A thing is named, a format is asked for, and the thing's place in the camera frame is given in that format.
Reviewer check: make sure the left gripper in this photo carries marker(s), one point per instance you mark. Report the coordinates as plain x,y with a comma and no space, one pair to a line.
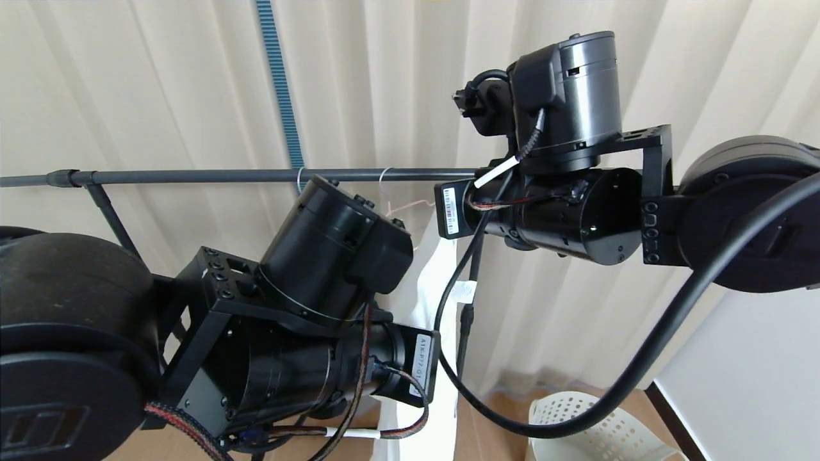
288,378

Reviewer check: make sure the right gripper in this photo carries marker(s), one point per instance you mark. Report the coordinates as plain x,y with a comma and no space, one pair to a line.
564,225

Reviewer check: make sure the white printed t-shirt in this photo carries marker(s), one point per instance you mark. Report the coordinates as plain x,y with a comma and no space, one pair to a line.
426,288

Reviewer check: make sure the pink clothes hanger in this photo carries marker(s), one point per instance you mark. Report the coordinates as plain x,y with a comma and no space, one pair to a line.
300,182
386,186

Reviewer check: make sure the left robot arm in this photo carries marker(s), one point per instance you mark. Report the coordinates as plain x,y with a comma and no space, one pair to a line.
64,320

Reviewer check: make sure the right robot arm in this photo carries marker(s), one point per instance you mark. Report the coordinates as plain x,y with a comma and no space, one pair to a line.
576,96

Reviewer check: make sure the white laundry basket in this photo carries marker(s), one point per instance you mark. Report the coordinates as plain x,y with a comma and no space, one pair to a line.
618,436

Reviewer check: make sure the black clothes rack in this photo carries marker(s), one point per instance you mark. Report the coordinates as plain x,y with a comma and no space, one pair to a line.
192,175

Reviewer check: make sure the beige curtain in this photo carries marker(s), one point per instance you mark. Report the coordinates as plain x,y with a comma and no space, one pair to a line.
128,83
397,77

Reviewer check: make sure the window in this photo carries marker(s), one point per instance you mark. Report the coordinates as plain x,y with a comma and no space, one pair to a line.
278,77

